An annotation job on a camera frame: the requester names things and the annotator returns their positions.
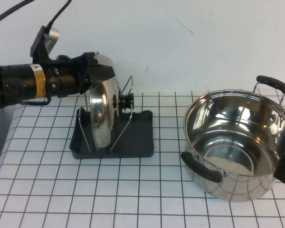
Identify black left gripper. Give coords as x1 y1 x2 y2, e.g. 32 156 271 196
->
45 52 115 97

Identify stainless steel pot lid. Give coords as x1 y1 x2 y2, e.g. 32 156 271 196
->
89 51 135 149

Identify white black-grid tablecloth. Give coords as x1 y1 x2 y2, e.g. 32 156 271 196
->
0 87 285 228

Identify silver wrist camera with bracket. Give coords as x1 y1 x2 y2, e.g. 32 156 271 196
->
29 25 61 60

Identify thin black cable loop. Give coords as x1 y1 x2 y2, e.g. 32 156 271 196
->
20 94 51 106

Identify black camera cable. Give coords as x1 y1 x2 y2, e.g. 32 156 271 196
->
45 0 71 33

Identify stainless steel pot black handles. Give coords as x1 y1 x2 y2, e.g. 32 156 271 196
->
181 75 285 202

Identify black tray wire lid rack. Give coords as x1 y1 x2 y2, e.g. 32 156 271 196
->
69 75 154 160

